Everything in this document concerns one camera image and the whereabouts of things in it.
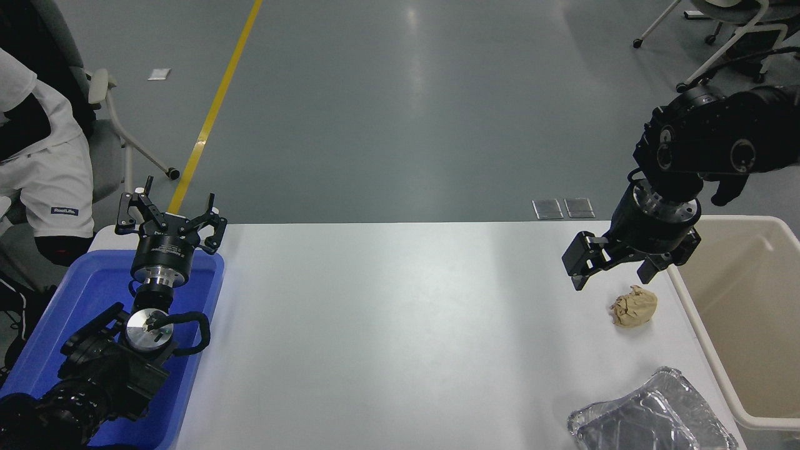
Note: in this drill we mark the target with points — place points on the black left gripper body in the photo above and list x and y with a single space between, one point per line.
164 250

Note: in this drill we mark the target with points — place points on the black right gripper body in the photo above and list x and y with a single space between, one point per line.
650 236

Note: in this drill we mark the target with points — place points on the silver foil plate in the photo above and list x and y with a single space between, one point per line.
650 419

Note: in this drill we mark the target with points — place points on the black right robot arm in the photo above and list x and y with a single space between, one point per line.
706 144

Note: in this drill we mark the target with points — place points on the metal floor cover plate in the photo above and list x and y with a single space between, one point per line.
547 209
579 208

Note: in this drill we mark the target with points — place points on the crumpled tan paper ball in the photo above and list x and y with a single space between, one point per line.
634 306

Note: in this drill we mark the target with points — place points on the grey office chair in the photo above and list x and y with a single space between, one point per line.
106 150

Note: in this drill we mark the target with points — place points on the blue plastic tray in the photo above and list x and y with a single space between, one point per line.
87 294

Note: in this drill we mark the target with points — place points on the seated person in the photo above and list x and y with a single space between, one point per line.
53 181

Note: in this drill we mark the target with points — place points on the large pale bin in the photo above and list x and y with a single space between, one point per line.
744 312

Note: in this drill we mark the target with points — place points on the white-framed wheeled chair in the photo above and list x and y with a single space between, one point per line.
747 28

